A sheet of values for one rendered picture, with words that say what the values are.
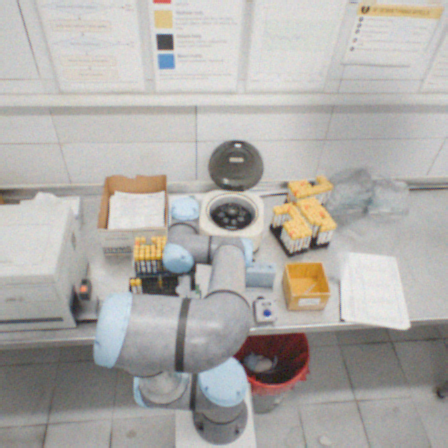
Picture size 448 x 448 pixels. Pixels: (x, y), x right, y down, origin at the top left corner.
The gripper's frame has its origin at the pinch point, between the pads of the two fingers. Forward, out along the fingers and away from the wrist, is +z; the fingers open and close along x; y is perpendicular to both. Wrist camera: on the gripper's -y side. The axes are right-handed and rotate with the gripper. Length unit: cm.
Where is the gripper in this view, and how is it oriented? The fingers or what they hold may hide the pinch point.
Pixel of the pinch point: (193, 282)
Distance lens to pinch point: 134.7
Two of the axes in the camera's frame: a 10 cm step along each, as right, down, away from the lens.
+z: -0.5, 6.9, 7.2
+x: 0.8, 7.2, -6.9
